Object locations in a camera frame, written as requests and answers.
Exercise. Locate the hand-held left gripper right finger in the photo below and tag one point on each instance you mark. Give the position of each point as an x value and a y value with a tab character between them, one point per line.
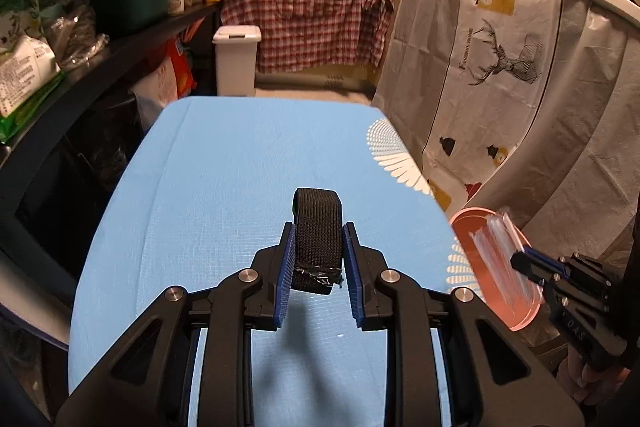
352	277

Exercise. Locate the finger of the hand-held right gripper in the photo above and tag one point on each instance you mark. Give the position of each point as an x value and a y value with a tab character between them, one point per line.
530	269
545	259

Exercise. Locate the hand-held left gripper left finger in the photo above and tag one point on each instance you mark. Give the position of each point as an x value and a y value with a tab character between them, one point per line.
284	277

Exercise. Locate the clear plastic tube package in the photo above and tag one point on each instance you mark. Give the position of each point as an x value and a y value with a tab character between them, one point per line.
500	247

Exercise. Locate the pink plastic bin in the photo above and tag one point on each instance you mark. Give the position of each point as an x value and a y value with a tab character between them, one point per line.
510	307

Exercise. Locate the person's right hand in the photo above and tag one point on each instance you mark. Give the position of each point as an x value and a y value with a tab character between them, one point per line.
595	382

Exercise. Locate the blue leaf-print tablecloth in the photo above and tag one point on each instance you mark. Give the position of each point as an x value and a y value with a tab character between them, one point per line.
225	167

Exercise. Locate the grey nonwoven cloth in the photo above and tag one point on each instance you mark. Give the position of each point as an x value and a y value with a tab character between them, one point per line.
590	107

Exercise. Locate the white deer-print curtain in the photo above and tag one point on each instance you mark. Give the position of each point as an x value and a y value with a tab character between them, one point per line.
480	107

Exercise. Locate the beige vented kickboard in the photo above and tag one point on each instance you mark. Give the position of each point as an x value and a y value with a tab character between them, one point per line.
325	82

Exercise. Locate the white lidded bin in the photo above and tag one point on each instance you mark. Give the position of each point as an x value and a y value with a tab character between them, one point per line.
235	67

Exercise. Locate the white red-print box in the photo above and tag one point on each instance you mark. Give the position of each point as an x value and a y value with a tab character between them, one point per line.
157	92

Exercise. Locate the red orange bag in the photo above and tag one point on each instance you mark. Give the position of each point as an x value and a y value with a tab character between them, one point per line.
182	67

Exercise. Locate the red plaid shirt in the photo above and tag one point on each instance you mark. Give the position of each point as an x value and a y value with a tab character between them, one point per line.
300	7

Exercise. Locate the black shelf rack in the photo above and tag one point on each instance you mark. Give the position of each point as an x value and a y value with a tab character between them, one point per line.
125	42

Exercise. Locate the clear bag of dark food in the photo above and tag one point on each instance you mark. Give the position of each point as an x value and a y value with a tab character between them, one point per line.
75	37

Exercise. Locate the green white food packet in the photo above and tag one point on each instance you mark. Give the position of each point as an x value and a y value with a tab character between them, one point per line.
25	77

